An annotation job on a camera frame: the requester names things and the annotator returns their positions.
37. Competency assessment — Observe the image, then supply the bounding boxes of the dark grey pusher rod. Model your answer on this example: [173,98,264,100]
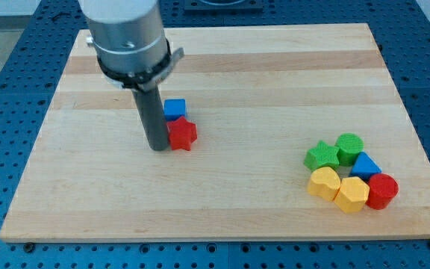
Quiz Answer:
[132,87,169,151]

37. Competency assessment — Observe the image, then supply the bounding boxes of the red star block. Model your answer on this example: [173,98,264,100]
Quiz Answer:
[167,116,197,151]

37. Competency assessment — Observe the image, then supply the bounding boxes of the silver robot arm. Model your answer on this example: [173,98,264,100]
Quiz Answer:
[79,0,184,151]

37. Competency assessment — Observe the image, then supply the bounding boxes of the green star block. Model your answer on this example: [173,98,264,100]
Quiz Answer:
[303,140,340,171]

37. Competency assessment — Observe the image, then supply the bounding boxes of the yellow heart block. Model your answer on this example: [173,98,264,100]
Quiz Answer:
[307,167,341,202]

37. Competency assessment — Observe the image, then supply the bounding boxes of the blue cube block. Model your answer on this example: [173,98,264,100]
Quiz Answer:
[163,99,187,121]

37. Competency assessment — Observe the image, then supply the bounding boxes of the black mounting plate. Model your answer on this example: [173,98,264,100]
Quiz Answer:
[183,0,264,11]

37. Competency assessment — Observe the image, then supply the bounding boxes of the wooden board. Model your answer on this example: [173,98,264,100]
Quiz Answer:
[0,23,430,243]

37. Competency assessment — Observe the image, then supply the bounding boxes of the green cylinder block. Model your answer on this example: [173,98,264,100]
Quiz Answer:
[335,133,364,167]

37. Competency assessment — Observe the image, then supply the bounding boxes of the yellow hexagon block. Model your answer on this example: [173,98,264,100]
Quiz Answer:
[333,176,370,213]

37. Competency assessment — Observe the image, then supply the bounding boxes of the blue triangle block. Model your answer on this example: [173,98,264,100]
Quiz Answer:
[349,152,382,182]

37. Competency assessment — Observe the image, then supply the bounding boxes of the red cylinder block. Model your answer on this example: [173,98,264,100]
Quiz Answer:
[366,173,399,210]

